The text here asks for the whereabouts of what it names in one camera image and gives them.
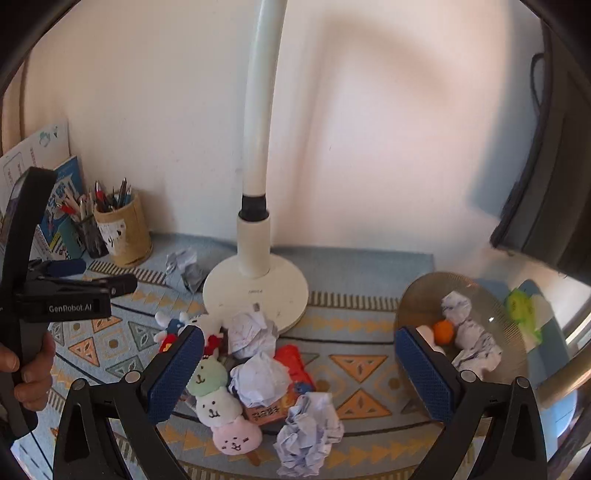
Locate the black mesh pen holder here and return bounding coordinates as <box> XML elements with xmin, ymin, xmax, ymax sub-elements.
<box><xmin>74</xmin><ymin>215</ymin><xmax>110</xmax><ymax>258</ymax></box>

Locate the bunch of red-tipped pens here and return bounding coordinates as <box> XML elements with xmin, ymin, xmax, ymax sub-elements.
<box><xmin>59</xmin><ymin>194</ymin><xmax>96</xmax><ymax>223</ymax></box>

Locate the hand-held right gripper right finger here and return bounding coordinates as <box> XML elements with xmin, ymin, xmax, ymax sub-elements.
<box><xmin>395</xmin><ymin>325</ymin><xmax>548</xmax><ymax>480</ymax></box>

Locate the white crumpled paper ball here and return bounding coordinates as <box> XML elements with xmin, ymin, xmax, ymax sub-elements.
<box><xmin>273</xmin><ymin>392</ymin><xmax>345</xmax><ymax>477</ymax></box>
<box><xmin>451</xmin><ymin>320</ymin><xmax>503</xmax><ymax>373</ymax></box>
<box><xmin>440</xmin><ymin>291</ymin><xmax>473</xmax><ymax>326</ymax></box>
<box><xmin>226</xmin><ymin>311</ymin><xmax>279</xmax><ymax>359</ymax></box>
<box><xmin>229</xmin><ymin>351</ymin><xmax>292</xmax><ymax>408</ymax></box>

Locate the black monitor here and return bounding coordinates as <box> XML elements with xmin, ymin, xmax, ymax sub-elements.
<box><xmin>489</xmin><ymin>25</ymin><xmax>591</xmax><ymax>278</ymax></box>

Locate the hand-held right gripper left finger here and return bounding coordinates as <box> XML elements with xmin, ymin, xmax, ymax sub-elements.
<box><xmin>53</xmin><ymin>324</ymin><xmax>206</xmax><ymax>480</ymax></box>

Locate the pale pink soft toy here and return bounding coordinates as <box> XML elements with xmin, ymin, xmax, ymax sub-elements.
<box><xmin>415</xmin><ymin>325</ymin><xmax>447</xmax><ymax>356</ymax></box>

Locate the black cable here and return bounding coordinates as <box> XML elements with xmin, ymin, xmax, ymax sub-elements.
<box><xmin>529</xmin><ymin>52</ymin><xmax>548</xmax><ymax>121</ymax></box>

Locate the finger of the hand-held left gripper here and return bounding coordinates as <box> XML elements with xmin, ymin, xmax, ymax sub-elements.
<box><xmin>27</xmin><ymin>257</ymin><xmax>88</xmax><ymax>279</ymax></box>
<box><xmin>32</xmin><ymin>273</ymin><xmax>139</xmax><ymax>299</ymax></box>

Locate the orange snack packet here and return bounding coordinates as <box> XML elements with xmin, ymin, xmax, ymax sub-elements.
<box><xmin>243</xmin><ymin>382</ymin><xmax>302</xmax><ymax>428</ymax></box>

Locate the beige round pen holder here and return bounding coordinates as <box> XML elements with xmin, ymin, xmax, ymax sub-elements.
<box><xmin>93</xmin><ymin>189</ymin><xmax>153</xmax><ymax>268</ymax></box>

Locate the pastel plush animal skewer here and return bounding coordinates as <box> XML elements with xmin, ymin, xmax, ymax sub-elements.
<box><xmin>185</xmin><ymin>354</ymin><xmax>263</xmax><ymax>465</ymax></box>

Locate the small orange ball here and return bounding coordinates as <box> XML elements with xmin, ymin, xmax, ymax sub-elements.
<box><xmin>432</xmin><ymin>319</ymin><xmax>457</xmax><ymax>345</ymax></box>

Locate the white desk lamp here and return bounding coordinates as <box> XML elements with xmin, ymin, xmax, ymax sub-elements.
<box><xmin>202</xmin><ymin>0</ymin><xmax>310</xmax><ymax>334</ymax></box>

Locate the clear ribbed glass bowl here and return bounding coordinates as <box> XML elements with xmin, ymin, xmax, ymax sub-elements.
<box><xmin>394</xmin><ymin>272</ymin><xmax>530</xmax><ymax>385</ymax></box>

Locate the patterned blue desk mat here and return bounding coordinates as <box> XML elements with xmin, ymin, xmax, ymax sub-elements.
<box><xmin>9</xmin><ymin>232</ymin><xmax>574</xmax><ymax>480</ymax></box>

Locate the red plastic toy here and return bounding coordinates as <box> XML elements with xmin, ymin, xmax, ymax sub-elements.
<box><xmin>275</xmin><ymin>344</ymin><xmax>316</xmax><ymax>389</ymax></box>

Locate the white bunny plush blue outfit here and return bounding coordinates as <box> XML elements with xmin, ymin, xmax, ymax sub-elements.
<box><xmin>153</xmin><ymin>309</ymin><xmax>193</xmax><ymax>354</ymax></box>

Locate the blue illustrated book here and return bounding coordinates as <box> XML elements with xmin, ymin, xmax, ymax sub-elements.
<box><xmin>38</xmin><ymin>155</ymin><xmax>89</xmax><ymax>260</ymax></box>

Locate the white plush red bow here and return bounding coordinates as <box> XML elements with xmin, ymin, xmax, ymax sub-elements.
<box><xmin>187</xmin><ymin>313</ymin><xmax>227</xmax><ymax>359</ymax></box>

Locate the white printed booklet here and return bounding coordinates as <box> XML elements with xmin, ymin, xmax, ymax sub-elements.
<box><xmin>0</xmin><ymin>119</ymin><xmax>71</xmax><ymax>217</ymax></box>

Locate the person's left hand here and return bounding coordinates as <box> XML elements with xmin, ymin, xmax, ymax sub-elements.
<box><xmin>0</xmin><ymin>331</ymin><xmax>55</xmax><ymax>411</ymax></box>

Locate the grey crumpled paper ball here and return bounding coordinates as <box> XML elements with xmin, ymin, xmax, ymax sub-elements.
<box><xmin>165</xmin><ymin>248</ymin><xmax>208</xmax><ymax>294</ymax></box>

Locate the green and white plush toy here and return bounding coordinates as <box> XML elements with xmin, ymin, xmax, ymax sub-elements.
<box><xmin>503</xmin><ymin>288</ymin><xmax>548</xmax><ymax>343</ymax></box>

